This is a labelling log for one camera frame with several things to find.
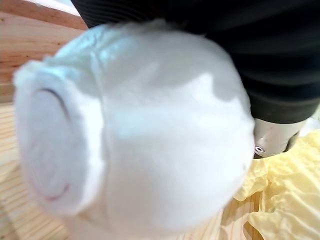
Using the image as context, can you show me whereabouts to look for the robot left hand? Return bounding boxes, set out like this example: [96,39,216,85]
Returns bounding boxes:
[70,0,320,160]

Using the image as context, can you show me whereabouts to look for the white and yellow napa cabbage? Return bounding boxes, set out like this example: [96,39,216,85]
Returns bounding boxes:
[13,18,320,240]

